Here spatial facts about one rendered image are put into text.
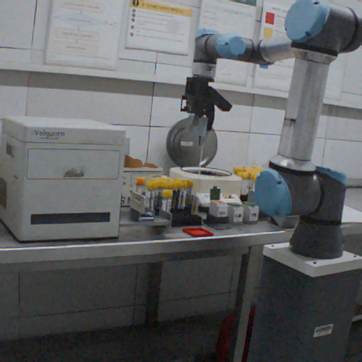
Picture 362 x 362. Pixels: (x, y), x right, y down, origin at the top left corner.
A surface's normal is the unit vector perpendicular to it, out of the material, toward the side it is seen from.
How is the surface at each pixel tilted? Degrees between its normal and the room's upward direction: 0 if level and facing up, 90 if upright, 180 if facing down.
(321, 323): 90
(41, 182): 90
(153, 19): 90
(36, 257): 90
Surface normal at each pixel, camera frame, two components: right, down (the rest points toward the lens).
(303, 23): -0.83, -0.13
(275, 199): -0.87, 0.12
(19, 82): 0.51, 0.19
